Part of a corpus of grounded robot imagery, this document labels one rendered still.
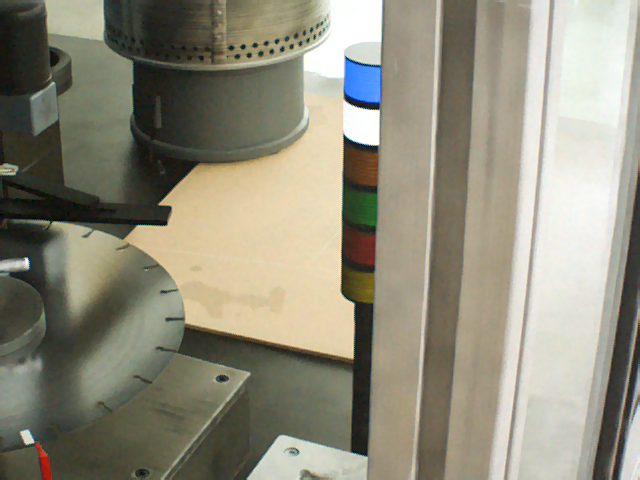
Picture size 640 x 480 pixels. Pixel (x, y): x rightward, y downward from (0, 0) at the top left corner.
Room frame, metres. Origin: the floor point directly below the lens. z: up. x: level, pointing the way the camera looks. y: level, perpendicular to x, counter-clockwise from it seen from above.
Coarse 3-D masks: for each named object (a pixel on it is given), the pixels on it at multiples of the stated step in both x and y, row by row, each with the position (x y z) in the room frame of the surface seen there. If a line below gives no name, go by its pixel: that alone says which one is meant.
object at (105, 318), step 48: (0, 240) 0.95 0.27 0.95; (48, 240) 0.95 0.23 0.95; (96, 240) 0.95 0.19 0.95; (48, 288) 0.87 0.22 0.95; (96, 288) 0.87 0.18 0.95; (144, 288) 0.87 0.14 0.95; (48, 336) 0.80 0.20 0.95; (96, 336) 0.80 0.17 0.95; (144, 336) 0.81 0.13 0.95; (0, 384) 0.74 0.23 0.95; (48, 384) 0.74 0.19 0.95; (96, 384) 0.74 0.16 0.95; (144, 384) 0.74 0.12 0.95; (0, 432) 0.68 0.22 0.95; (48, 432) 0.68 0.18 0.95
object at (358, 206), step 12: (348, 192) 0.83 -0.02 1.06; (360, 192) 0.83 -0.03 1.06; (372, 192) 0.82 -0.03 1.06; (348, 204) 0.83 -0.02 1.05; (360, 204) 0.83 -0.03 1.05; (372, 204) 0.82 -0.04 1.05; (348, 216) 0.83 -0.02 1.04; (360, 216) 0.83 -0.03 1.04; (372, 216) 0.82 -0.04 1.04; (372, 228) 0.82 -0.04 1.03
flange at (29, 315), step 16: (0, 288) 0.85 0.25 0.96; (16, 288) 0.85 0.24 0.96; (32, 288) 0.86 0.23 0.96; (0, 304) 0.82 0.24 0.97; (16, 304) 0.83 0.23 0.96; (32, 304) 0.83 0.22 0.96; (0, 320) 0.80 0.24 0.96; (16, 320) 0.81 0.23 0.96; (32, 320) 0.81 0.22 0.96; (0, 336) 0.79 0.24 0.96; (16, 336) 0.79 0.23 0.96; (32, 336) 0.80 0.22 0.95; (0, 352) 0.77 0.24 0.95
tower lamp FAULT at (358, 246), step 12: (348, 228) 0.83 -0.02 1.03; (360, 228) 0.83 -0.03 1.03; (348, 240) 0.83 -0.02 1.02; (360, 240) 0.83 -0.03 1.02; (372, 240) 0.82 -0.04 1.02; (348, 252) 0.83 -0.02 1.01; (360, 252) 0.82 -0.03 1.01; (372, 252) 0.82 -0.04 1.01; (360, 264) 0.82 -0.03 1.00; (372, 264) 0.82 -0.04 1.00
